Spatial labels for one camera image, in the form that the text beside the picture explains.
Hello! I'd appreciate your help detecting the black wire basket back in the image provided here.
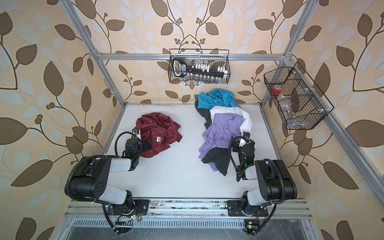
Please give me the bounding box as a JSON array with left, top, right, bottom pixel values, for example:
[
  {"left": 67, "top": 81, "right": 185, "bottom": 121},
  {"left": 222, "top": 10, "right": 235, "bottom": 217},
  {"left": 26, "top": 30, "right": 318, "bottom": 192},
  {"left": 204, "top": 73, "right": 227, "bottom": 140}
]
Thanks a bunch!
[{"left": 168, "top": 48, "right": 231, "bottom": 85}]

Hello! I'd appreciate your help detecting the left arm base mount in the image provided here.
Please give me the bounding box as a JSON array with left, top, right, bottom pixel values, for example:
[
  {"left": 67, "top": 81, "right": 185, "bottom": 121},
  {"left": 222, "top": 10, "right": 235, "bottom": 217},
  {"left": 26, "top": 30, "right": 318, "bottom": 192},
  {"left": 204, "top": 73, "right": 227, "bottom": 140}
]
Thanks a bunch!
[{"left": 109, "top": 199, "right": 150, "bottom": 216}]

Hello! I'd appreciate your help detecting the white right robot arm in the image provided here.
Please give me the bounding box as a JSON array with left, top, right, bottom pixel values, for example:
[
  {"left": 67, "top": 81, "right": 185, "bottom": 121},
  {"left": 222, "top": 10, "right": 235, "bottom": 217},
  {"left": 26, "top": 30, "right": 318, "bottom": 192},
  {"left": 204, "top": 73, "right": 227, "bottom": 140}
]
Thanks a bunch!
[{"left": 233, "top": 143, "right": 298, "bottom": 216}]

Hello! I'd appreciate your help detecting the purple cloth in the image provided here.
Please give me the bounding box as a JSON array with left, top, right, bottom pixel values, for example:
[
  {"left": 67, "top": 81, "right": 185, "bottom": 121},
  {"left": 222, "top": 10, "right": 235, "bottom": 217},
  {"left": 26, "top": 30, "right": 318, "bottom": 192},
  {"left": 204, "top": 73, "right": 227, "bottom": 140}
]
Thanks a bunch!
[{"left": 198, "top": 113, "right": 244, "bottom": 172}]

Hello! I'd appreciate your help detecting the turquoise mesh cloth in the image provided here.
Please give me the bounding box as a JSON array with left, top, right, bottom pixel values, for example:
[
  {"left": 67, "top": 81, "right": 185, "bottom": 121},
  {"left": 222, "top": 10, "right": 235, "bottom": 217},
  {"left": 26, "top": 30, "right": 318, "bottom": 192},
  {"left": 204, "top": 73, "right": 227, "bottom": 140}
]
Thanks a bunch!
[{"left": 198, "top": 89, "right": 239, "bottom": 110}]

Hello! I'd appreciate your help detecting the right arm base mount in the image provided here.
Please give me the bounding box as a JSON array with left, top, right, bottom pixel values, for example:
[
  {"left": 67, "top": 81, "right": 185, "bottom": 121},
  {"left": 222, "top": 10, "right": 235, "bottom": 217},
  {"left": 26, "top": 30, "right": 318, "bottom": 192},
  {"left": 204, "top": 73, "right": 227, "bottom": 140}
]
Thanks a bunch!
[{"left": 225, "top": 200, "right": 269, "bottom": 217}]

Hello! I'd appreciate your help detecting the white cloth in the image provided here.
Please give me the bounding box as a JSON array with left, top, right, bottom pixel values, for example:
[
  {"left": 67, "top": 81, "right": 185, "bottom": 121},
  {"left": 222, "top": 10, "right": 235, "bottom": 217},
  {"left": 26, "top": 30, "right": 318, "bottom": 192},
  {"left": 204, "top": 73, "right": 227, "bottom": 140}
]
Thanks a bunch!
[{"left": 210, "top": 106, "right": 253, "bottom": 135}]

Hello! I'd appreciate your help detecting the black wire basket right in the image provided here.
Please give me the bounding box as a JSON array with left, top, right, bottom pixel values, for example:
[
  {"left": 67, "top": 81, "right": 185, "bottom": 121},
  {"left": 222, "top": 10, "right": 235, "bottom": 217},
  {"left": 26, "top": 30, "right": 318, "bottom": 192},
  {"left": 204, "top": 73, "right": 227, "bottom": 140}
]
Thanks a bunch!
[{"left": 264, "top": 63, "right": 334, "bottom": 130}]

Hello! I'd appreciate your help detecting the maroon cloth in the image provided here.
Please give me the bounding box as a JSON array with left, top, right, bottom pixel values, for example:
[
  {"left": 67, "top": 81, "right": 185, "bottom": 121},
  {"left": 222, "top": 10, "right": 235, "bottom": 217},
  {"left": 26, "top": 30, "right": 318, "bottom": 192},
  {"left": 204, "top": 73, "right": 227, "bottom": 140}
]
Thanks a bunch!
[{"left": 136, "top": 113, "right": 182, "bottom": 158}]

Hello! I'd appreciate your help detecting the aluminium frame post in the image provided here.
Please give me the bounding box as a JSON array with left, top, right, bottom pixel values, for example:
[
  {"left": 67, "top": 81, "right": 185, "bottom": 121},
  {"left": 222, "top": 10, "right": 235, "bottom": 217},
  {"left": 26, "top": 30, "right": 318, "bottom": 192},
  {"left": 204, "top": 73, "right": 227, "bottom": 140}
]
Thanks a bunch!
[{"left": 59, "top": 0, "right": 126, "bottom": 108}]

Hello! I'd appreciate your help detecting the black tool in basket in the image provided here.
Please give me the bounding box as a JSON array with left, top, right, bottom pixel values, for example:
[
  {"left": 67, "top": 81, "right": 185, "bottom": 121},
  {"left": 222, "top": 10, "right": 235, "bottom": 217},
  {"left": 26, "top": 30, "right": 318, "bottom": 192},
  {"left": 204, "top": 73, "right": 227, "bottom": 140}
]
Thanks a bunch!
[{"left": 171, "top": 58, "right": 230, "bottom": 78}]

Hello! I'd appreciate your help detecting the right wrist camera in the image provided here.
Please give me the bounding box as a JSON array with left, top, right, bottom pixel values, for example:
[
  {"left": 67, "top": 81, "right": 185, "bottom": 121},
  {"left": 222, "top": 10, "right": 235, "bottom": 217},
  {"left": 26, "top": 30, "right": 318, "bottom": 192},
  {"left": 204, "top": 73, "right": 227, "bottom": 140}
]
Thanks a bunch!
[{"left": 239, "top": 131, "right": 251, "bottom": 147}]

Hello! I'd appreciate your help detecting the red capped clear bottle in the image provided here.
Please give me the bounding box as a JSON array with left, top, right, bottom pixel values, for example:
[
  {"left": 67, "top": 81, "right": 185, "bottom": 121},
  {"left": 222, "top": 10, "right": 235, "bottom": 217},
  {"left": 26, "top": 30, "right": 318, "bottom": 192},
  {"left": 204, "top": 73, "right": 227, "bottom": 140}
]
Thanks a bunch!
[{"left": 272, "top": 85, "right": 295, "bottom": 119}]

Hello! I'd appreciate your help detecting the black cloth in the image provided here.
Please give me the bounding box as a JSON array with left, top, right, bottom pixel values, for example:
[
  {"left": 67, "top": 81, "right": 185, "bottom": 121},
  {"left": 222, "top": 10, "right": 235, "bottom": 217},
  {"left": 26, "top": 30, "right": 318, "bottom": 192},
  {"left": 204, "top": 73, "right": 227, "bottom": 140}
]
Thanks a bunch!
[{"left": 194, "top": 100, "right": 238, "bottom": 177}]

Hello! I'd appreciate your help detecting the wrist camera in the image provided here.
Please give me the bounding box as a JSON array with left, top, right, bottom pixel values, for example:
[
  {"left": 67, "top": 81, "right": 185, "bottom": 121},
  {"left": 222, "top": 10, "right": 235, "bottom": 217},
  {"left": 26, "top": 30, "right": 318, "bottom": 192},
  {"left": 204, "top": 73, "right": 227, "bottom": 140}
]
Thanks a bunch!
[
  {"left": 239, "top": 131, "right": 251, "bottom": 147},
  {"left": 132, "top": 129, "right": 142, "bottom": 140}
]

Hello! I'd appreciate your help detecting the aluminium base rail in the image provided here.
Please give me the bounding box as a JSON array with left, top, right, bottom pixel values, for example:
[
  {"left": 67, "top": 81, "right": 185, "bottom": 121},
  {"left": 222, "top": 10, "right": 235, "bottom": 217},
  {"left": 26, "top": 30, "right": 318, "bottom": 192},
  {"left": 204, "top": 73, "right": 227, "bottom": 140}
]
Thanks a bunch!
[{"left": 62, "top": 196, "right": 314, "bottom": 230}]

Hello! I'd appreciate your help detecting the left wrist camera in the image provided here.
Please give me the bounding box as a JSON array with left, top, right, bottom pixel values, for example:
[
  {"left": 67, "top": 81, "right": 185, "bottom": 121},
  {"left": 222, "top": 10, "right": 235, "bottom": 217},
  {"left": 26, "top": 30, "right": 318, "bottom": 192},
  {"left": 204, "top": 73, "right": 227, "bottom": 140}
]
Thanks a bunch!
[{"left": 132, "top": 129, "right": 142, "bottom": 140}]

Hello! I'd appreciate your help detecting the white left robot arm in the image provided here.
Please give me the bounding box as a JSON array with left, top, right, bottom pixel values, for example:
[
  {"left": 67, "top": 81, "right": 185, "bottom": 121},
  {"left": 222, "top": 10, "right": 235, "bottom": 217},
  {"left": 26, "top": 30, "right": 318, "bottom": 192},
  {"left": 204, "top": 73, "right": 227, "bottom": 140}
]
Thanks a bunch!
[{"left": 65, "top": 137, "right": 152, "bottom": 215}]

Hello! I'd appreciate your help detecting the black wire basket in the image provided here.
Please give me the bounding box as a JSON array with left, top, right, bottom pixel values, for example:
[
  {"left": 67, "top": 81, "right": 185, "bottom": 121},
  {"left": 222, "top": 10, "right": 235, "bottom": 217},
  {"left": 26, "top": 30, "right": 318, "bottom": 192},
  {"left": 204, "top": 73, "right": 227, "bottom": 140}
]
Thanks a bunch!
[
  {"left": 168, "top": 48, "right": 231, "bottom": 85},
  {"left": 264, "top": 63, "right": 334, "bottom": 130}
]

